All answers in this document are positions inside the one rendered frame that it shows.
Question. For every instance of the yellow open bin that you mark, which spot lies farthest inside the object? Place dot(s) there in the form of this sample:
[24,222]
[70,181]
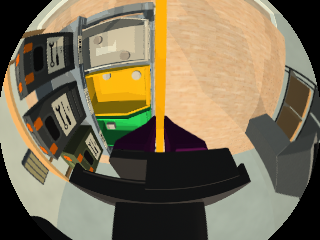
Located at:
[120,95]

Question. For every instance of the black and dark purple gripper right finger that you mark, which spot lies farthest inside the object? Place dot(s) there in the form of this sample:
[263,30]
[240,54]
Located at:
[177,139]

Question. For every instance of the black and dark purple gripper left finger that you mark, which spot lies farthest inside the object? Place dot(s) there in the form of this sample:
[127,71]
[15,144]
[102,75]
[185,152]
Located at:
[142,138]

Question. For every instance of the grey metal shelf rack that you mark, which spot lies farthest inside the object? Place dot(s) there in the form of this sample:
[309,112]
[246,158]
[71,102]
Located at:
[148,9]

